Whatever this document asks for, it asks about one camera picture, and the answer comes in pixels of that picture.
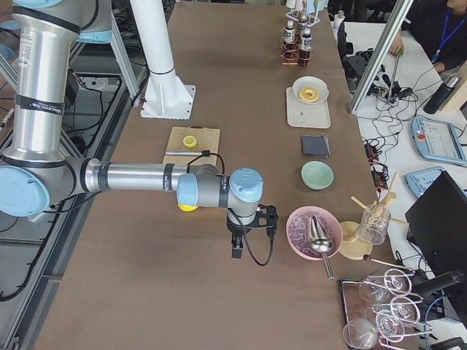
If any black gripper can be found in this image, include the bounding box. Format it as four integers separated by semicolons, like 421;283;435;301
226;204;277;259

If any tea bottle dark liquid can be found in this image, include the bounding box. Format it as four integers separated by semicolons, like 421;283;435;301
298;28;312;66

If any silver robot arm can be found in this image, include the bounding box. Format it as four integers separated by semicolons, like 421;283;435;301
1;1;278;258

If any cream rectangular tray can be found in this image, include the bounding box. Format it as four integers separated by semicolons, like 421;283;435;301
286;87;331;129

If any tea bottle front rack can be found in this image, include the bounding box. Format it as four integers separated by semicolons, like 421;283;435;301
283;20;295;55

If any tea bottle rack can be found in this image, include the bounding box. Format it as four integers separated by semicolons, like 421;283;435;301
296;15;308;38
283;20;295;55

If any tea bottle rear rack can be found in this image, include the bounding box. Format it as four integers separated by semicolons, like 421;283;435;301
296;15;308;38

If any pink bowl with ice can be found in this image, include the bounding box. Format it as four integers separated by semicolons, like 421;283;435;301
286;206;343;260

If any metal ice scoop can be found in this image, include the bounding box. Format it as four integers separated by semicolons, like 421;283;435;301
309;215;334;280

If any mint green bowl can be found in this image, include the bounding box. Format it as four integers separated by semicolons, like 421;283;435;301
301;161;334;190

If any wooden cutting board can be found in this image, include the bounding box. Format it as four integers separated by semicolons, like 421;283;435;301
162;127;220;166

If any halved lemon on board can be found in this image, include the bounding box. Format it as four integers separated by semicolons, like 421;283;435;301
182;135;198;149

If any wooden mug tree stand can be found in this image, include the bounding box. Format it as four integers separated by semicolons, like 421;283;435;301
339;172;409;260

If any dark grey folded cloth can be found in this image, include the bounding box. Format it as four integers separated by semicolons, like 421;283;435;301
301;134;331;158

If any wine glass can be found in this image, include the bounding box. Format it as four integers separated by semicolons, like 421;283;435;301
363;296;420;327
342;309;406;349
358;268;412;303

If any white round plate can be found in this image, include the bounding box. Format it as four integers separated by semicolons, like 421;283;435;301
292;77;329;104

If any blue teach pendant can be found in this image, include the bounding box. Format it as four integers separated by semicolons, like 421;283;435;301
404;166;444;198
411;117;466;166

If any black laptop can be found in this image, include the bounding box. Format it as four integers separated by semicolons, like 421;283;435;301
405;171;466;274

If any black thermos bottle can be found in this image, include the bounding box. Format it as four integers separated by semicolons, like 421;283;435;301
423;72;461;114

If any seated person dark jacket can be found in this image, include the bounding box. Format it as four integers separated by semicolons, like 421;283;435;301
389;1;466;73

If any knife with black handle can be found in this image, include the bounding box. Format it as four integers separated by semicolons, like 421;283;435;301
165;150;212;157

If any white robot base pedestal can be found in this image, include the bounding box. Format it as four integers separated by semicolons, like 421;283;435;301
131;0;196;120

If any glazed ring donut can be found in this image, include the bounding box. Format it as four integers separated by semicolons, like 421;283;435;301
298;87;320;103

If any copper wire bottle rack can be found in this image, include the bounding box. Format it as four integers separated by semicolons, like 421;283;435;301
281;31;312;66

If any white wire cup rack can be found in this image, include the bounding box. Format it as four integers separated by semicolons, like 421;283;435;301
285;0;326;26

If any aluminium frame post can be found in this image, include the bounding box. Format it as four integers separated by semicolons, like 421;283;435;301
350;0;413;117

